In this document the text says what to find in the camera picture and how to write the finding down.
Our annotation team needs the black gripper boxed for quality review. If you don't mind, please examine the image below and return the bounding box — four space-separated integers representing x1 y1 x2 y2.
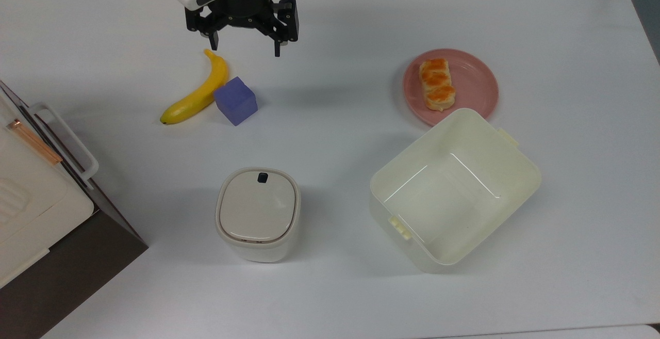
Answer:
186 0 300 57

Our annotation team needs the beige trash can lid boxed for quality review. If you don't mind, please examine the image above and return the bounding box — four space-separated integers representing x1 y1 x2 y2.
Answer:
219 170 300 241

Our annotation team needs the beige trash can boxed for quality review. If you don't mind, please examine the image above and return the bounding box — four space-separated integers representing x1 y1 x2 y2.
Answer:
215 167 302 263

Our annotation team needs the purple cube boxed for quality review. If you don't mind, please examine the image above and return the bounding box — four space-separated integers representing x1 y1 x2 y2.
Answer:
214 76 258 126

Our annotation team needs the yellow toy banana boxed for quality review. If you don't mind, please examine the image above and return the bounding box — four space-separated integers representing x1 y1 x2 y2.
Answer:
160 49 229 125

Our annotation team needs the toy bread roll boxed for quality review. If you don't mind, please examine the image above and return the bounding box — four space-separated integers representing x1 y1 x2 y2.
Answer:
419 58 457 112

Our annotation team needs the pink plate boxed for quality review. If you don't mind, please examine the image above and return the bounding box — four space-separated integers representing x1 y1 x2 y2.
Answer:
403 49 500 127

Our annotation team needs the orange strip on appliance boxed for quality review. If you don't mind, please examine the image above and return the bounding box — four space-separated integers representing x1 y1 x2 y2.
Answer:
6 119 62 165

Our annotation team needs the white square plastic container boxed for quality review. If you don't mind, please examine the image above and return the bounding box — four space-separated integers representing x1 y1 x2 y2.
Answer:
369 108 542 273

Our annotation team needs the cream appliance box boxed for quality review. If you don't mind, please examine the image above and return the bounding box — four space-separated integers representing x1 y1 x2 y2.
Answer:
0 91 98 289

